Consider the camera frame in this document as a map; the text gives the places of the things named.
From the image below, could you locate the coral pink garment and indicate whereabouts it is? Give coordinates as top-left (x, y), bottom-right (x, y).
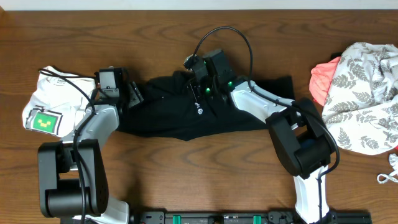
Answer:
top-left (308, 57), bottom-right (341, 106)

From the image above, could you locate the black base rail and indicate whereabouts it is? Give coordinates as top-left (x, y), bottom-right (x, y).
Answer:
top-left (129, 210), bottom-right (373, 224)

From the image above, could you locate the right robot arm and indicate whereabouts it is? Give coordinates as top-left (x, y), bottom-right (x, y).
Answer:
top-left (183, 49), bottom-right (338, 223)

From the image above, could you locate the folded white pixel-print t-shirt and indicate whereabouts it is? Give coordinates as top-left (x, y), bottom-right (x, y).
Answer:
top-left (22, 66), bottom-right (96, 138)

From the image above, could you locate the white fern-print garment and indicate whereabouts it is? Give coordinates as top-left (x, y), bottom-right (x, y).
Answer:
top-left (322, 42), bottom-right (398, 184)

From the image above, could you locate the black t-shirt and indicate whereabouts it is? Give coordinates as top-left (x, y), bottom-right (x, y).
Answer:
top-left (116, 70), bottom-right (295, 142)

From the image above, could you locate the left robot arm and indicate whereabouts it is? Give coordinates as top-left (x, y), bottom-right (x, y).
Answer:
top-left (38, 67), bottom-right (143, 224)

